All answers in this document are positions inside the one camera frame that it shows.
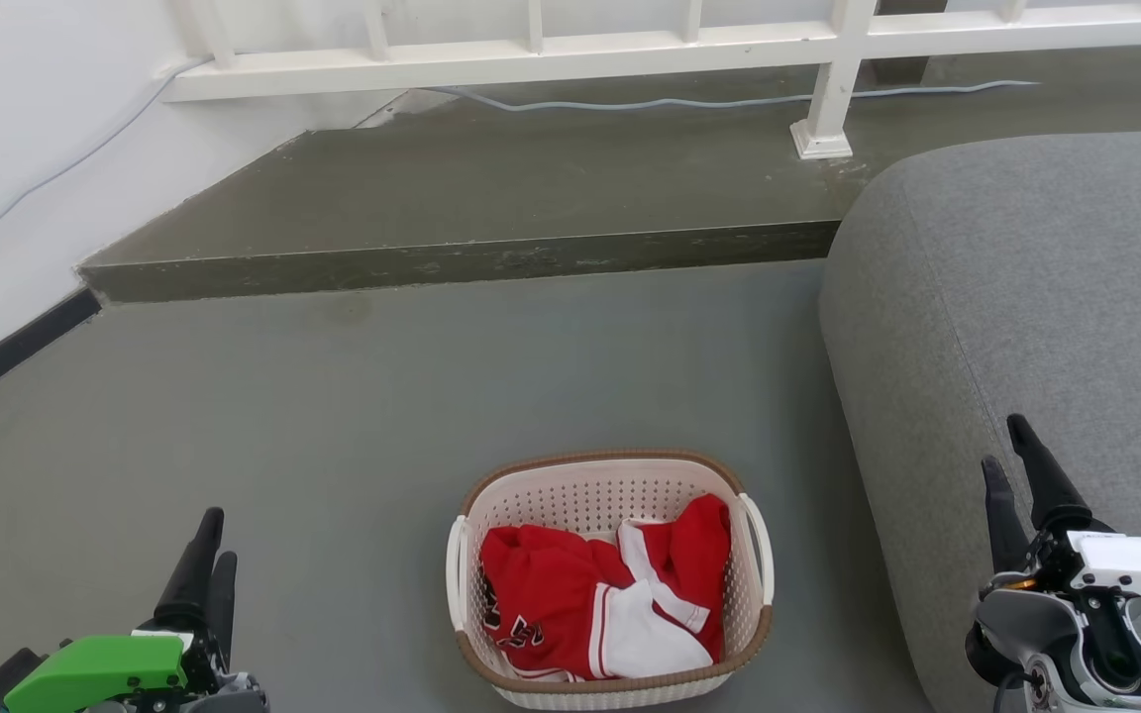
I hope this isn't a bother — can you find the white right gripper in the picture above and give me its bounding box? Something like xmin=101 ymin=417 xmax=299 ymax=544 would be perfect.
xmin=981 ymin=414 xmax=1141 ymax=623

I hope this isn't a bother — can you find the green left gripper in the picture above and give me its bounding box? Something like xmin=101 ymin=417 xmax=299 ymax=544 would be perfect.
xmin=0 ymin=508 xmax=239 ymax=713

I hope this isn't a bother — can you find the white perforated laundry basket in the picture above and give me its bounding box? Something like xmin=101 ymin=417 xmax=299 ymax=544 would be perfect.
xmin=446 ymin=450 xmax=776 ymax=711

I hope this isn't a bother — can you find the grey fabric sofa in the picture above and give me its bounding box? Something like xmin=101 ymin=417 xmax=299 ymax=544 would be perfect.
xmin=818 ymin=129 xmax=1141 ymax=713

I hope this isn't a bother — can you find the black baseboard strip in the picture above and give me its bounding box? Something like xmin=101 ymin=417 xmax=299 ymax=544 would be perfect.
xmin=0 ymin=287 xmax=103 ymax=422

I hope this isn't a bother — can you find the red and white jersey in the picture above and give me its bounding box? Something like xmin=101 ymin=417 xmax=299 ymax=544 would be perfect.
xmin=479 ymin=493 xmax=733 ymax=684

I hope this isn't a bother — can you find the white wooden railing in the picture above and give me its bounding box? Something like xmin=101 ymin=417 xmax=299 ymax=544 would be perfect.
xmin=162 ymin=0 xmax=1141 ymax=161

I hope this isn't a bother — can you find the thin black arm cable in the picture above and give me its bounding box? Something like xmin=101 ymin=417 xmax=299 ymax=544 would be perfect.
xmin=992 ymin=669 xmax=1037 ymax=713

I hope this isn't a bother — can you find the thin white wall cable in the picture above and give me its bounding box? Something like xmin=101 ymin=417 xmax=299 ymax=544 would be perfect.
xmin=0 ymin=57 xmax=211 ymax=268

